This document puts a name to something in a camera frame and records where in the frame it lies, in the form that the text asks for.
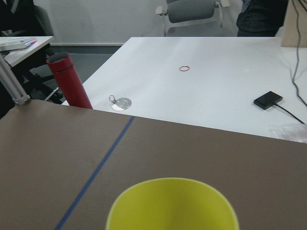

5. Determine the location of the red rubber band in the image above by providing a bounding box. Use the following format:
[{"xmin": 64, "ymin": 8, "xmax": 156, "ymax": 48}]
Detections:
[{"xmin": 179, "ymin": 66, "xmax": 190, "ymax": 72}]

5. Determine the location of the grey office chair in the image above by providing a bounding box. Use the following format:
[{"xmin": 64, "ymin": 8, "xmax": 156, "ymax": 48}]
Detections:
[{"xmin": 155, "ymin": 0, "xmax": 230, "ymax": 37}]

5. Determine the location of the red cylindrical bottle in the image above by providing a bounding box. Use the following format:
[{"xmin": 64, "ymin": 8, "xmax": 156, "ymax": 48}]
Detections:
[{"xmin": 47, "ymin": 52, "xmax": 92, "ymax": 109}]

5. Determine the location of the round silver desk grommet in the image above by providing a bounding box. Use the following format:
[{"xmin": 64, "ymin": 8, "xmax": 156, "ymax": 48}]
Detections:
[{"xmin": 109, "ymin": 95, "xmax": 132, "ymax": 111}]

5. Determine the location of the aluminium frame post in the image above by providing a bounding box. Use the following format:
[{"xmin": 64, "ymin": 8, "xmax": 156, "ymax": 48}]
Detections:
[{"xmin": 0, "ymin": 56, "xmax": 30, "ymax": 105}]

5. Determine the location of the cardboard box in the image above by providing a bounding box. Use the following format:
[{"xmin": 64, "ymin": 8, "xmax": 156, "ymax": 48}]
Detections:
[{"xmin": 281, "ymin": 0, "xmax": 307, "ymax": 47}]

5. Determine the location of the small black puck device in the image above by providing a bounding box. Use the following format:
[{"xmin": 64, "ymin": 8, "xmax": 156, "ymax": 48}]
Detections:
[{"xmin": 253, "ymin": 91, "xmax": 283, "ymax": 110}]

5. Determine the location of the yellow plastic cup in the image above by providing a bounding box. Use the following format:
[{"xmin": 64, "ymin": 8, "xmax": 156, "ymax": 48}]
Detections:
[{"xmin": 106, "ymin": 177, "xmax": 240, "ymax": 230}]

